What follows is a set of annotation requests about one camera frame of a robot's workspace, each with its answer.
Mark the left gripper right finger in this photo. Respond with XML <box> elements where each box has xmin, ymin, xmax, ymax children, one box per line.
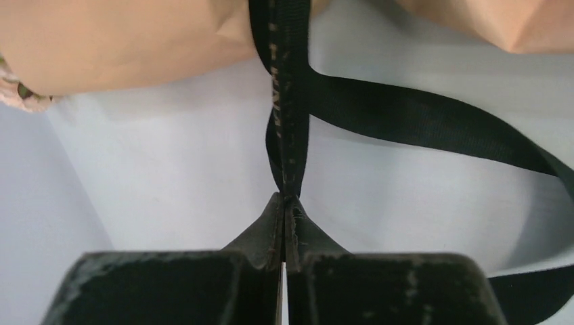
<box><xmin>284</xmin><ymin>197</ymin><xmax>506</xmax><ymax>324</ymax></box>

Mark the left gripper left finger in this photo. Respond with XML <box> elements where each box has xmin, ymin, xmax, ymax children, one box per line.
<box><xmin>43</xmin><ymin>193</ymin><xmax>283</xmax><ymax>324</ymax></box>

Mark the black ribbon with gold text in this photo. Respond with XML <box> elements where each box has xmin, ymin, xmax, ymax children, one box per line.
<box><xmin>254</xmin><ymin>1</ymin><xmax>573</xmax><ymax>324</ymax></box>

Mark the pink fake flower stem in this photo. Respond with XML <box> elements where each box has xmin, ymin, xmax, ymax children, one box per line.
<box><xmin>1</xmin><ymin>56</ymin><xmax>62</xmax><ymax>113</ymax></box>

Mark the two-sided peach green wrapping paper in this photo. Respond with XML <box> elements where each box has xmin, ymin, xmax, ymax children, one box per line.
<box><xmin>1</xmin><ymin>1</ymin><xmax>573</xmax><ymax>97</ymax></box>

